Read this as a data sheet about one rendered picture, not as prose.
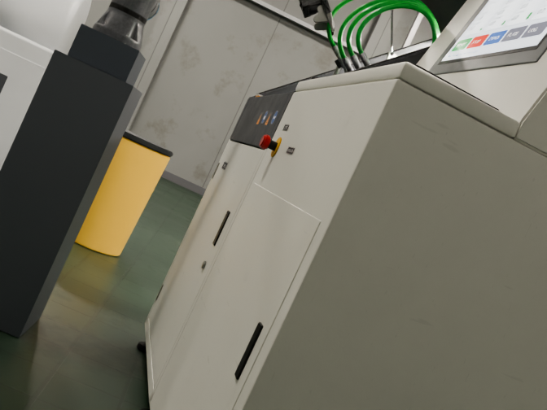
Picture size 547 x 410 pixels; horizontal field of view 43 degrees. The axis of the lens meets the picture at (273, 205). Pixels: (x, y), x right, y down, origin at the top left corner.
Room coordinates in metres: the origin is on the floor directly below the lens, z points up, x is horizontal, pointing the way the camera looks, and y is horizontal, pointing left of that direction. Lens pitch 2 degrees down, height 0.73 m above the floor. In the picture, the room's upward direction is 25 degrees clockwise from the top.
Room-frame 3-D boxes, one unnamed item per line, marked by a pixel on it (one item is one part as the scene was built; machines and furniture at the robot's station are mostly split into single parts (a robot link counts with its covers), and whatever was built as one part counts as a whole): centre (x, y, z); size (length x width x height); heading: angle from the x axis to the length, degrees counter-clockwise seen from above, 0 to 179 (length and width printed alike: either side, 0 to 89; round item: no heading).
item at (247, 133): (2.08, 0.14, 0.87); 0.62 x 0.04 x 0.16; 14
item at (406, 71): (1.43, -0.12, 0.96); 0.70 x 0.22 x 0.03; 14
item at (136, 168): (3.67, 0.80, 0.31); 0.40 x 0.40 x 0.63
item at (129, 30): (2.06, 0.64, 0.95); 0.15 x 0.15 x 0.10
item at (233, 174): (2.08, 0.15, 0.44); 0.65 x 0.02 x 0.68; 14
